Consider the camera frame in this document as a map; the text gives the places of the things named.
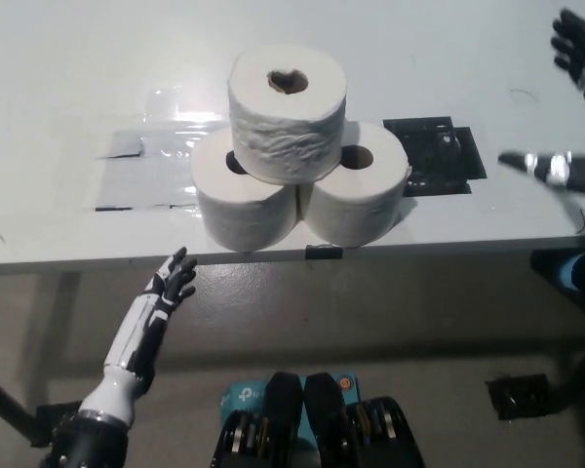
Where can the grey upright table leg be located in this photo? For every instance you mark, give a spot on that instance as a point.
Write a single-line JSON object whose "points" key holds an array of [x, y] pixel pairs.
{"points": [[67, 317]]}

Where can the black diagonal table leg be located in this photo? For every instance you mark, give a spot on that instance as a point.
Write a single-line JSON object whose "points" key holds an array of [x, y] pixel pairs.
{"points": [[580, 380], [5, 402]]}

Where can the wrinkled white toilet paper roll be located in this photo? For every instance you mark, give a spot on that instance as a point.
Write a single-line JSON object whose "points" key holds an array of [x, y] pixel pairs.
{"points": [[287, 141]]}

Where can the small black tape strip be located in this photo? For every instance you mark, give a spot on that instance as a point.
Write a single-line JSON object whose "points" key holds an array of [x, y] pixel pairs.
{"points": [[324, 251]]}

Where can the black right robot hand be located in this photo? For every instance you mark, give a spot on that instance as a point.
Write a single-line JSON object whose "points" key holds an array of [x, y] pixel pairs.
{"points": [[575, 53]]}

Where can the black object with blue spot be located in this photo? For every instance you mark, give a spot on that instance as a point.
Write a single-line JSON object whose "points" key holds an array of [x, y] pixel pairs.
{"points": [[551, 270]]}

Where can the teal tp-link cardboard box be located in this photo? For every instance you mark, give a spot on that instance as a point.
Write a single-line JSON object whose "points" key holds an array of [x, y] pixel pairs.
{"points": [[236, 397]]}

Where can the smooth white toilet paper roll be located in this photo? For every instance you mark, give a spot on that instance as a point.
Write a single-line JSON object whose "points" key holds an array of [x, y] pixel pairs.
{"points": [[356, 209], [246, 214]]}

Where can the black square tape patch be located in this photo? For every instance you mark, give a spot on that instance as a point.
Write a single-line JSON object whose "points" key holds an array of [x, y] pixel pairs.
{"points": [[439, 156]]}

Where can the black floor tape patch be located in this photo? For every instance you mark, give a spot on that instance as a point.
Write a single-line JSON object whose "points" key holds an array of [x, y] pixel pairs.
{"points": [[517, 397], [46, 424]]}

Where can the grey glossy tape patch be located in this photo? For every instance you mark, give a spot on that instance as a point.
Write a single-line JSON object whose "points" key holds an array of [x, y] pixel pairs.
{"points": [[141, 180]]}

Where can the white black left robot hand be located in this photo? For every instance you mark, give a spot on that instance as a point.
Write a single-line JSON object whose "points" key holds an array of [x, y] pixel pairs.
{"points": [[146, 326]]}

